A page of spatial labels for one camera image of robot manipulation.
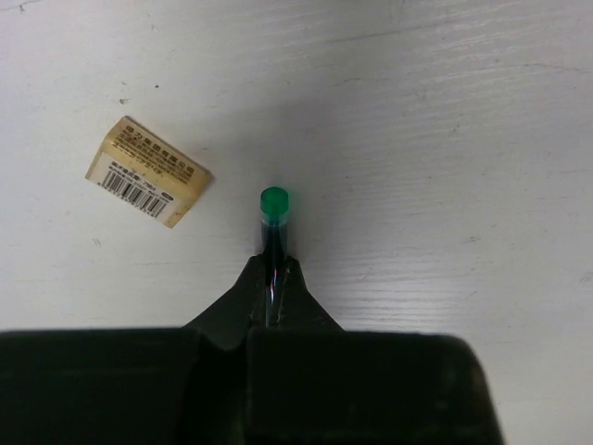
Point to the white eraser with barcode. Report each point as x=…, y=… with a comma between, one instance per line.
x=141, y=169

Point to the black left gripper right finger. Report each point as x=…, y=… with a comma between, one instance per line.
x=324, y=385

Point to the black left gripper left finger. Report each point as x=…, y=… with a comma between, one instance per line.
x=180, y=385

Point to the green capped pen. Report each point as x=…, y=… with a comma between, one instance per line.
x=274, y=208

